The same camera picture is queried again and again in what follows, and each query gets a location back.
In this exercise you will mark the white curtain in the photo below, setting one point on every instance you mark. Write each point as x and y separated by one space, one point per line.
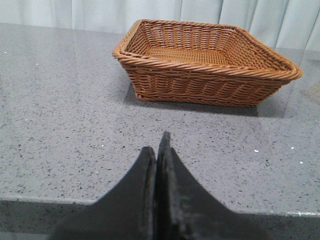
291 24

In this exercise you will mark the brown wicker basket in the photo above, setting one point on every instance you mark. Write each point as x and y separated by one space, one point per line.
203 63

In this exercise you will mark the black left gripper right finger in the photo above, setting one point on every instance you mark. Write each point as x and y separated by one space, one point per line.
186 211

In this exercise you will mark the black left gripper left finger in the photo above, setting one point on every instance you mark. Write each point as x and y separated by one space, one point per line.
125 213

